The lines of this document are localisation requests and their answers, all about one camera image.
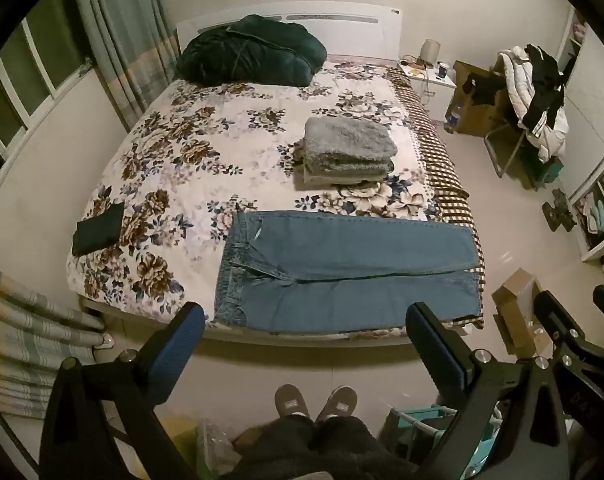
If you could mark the teal folded clothes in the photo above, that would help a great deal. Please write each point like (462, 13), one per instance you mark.
(599, 212)

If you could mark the clear plastic bag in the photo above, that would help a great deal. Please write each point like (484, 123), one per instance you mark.
(217, 447)

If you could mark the yellow plastic bag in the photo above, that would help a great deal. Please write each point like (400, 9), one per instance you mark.
(179, 445)

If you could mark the black garment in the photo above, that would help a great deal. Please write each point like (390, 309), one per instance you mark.
(546, 80)

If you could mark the dark mug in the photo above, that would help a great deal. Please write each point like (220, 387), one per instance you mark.
(442, 71)

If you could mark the white wardrobe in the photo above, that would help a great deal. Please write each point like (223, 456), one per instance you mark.
(591, 110)

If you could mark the person's left grey slipper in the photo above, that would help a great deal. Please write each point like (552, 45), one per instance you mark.
(292, 400)

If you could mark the dark patterned slipper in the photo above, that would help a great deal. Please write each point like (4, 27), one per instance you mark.
(555, 217)
(561, 199)

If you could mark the floral printed blanket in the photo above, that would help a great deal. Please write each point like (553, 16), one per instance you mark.
(207, 135)

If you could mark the green plastic stool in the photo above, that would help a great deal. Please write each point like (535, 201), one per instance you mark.
(549, 172)

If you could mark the blue denim pants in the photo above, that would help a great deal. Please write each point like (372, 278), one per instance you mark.
(332, 270)

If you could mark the person's grey slipper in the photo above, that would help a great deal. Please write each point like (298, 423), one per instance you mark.
(292, 400)
(338, 402)

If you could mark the striped green cloth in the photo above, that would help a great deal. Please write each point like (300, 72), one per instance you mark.
(127, 35)

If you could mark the metal folding chair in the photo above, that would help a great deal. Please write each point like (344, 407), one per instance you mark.
(501, 155)

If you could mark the plastic water bottle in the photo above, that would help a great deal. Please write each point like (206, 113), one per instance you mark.
(453, 117)

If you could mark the beige folded cloth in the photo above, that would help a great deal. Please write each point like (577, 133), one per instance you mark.
(327, 181)

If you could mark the teal storage rack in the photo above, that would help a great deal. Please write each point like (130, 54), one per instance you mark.
(421, 435)

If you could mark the dark green padded jacket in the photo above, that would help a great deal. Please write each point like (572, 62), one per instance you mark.
(252, 55)

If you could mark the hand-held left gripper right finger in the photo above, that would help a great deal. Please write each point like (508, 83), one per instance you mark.
(434, 347)

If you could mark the person's dark fleece pants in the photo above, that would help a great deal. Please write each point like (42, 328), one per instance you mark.
(322, 450)

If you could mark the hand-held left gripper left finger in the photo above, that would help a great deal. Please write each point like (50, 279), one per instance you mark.
(182, 345)

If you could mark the grey fluffy folded blanket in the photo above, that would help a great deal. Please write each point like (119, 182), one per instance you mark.
(347, 140)

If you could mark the small open cardboard box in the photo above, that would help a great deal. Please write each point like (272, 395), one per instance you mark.
(516, 290)

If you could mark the black folded cloth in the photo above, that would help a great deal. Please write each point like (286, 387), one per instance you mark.
(97, 232)

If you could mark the beige table lamp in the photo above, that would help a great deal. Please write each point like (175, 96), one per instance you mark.
(430, 51)

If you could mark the person's right grey slipper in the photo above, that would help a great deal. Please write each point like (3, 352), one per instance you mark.
(338, 402)

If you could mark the green checked curtain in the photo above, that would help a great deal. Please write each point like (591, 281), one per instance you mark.
(27, 340)

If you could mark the white nightstand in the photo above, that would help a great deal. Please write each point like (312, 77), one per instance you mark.
(439, 97)

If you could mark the brown checked bed sheet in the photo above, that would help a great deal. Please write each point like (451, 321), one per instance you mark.
(431, 160)

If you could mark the white framed window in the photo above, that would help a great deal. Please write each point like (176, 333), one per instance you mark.
(37, 60)

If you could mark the tall cardboard box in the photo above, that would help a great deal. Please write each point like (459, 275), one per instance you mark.
(476, 112)

